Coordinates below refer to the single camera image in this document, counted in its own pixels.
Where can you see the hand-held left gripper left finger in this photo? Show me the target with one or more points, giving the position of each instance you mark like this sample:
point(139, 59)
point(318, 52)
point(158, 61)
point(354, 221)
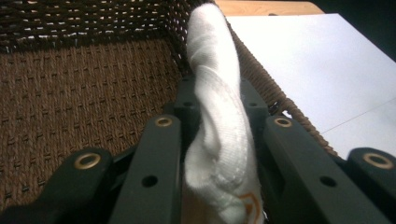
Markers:
point(188, 102)

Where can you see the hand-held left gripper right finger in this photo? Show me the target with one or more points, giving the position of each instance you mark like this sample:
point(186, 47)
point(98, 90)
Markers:
point(255, 105)

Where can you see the white fruit print cloth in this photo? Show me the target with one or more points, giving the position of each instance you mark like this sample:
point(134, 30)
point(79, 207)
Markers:
point(218, 124)

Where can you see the brown woven basket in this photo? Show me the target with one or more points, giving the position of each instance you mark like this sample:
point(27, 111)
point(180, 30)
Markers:
point(77, 93)

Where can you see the wooden table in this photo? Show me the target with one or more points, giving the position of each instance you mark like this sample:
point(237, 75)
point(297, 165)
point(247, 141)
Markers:
point(264, 7)

